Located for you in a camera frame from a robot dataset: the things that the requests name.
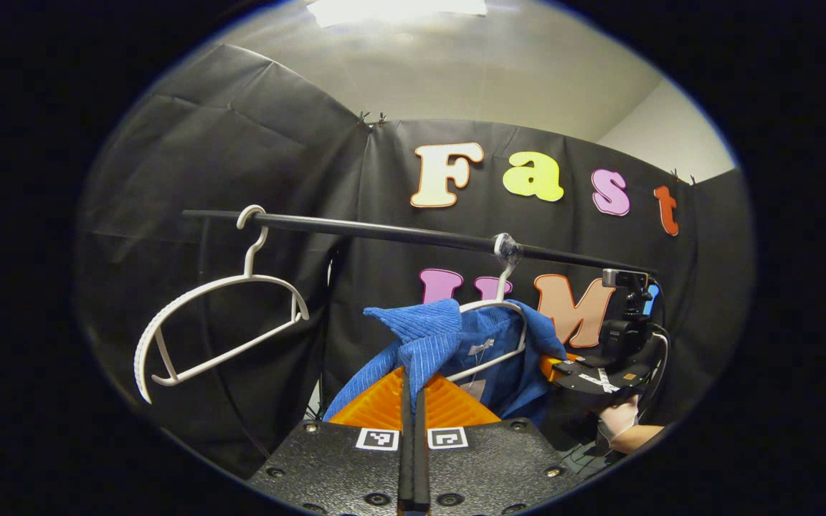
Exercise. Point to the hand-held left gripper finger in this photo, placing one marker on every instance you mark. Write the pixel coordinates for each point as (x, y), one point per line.
(406, 459)
(421, 459)

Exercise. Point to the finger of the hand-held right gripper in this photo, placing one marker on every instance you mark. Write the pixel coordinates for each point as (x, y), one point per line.
(585, 380)

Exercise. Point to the blue jacket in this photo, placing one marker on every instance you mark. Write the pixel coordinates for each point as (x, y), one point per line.
(427, 337)

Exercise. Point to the white hanger with taped hook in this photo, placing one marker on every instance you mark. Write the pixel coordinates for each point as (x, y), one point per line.
(504, 284)

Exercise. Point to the white plastic hanger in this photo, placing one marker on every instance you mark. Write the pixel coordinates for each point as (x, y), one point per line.
(144, 355)

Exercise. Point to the ceiling light panel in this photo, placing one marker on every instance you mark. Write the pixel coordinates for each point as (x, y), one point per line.
(399, 11)

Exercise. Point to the black clothes rack rail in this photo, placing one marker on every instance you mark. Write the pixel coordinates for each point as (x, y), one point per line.
(384, 233)

